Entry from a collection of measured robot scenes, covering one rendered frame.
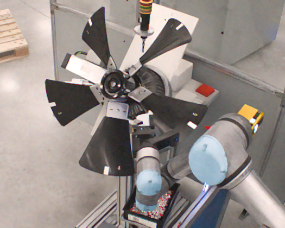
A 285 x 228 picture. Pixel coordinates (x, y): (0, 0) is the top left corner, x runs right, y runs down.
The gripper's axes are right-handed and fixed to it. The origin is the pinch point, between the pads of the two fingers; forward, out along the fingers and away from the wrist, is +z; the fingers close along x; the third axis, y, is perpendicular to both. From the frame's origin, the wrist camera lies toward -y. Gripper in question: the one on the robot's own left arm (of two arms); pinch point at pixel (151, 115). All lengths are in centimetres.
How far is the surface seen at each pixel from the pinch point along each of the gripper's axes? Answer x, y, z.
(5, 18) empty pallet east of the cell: 86, 161, 296
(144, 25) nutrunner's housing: -32.2, 0.7, 9.8
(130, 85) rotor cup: -4.9, 7.4, 12.8
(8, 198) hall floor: 108, 100, 50
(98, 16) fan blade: -23.4, 19.7, 39.1
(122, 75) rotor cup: -9.2, 10.1, 13.8
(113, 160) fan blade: 19.0, 15.9, -3.3
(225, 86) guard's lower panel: 35, -41, 63
